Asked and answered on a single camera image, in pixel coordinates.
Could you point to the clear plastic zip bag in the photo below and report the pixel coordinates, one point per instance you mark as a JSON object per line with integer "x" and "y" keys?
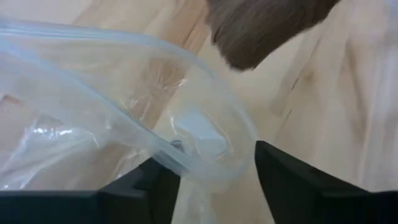
{"x": 93, "y": 109}

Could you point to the brown elastic bandage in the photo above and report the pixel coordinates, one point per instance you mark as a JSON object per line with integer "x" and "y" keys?
{"x": 264, "y": 31}

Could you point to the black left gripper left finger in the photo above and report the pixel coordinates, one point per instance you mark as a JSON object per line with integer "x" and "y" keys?
{"x": 93, "y": 205}

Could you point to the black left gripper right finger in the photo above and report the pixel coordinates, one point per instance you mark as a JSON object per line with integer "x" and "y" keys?
{"x": 311, "y": 199}

